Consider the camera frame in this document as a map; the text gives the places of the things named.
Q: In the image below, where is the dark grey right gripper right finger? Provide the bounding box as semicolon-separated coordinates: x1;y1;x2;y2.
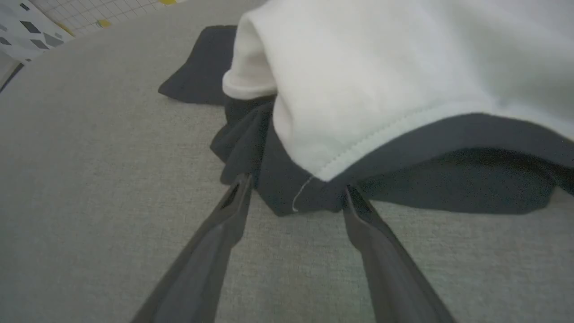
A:
343;184;456;323

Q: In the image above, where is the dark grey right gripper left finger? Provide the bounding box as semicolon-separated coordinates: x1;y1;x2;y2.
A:
130;174;253;323

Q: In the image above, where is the white and black t-shirt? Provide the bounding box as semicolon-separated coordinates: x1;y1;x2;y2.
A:
158;0;574;217

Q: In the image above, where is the white board with grey squares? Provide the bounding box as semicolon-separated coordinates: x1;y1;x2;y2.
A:
0;0;75;63

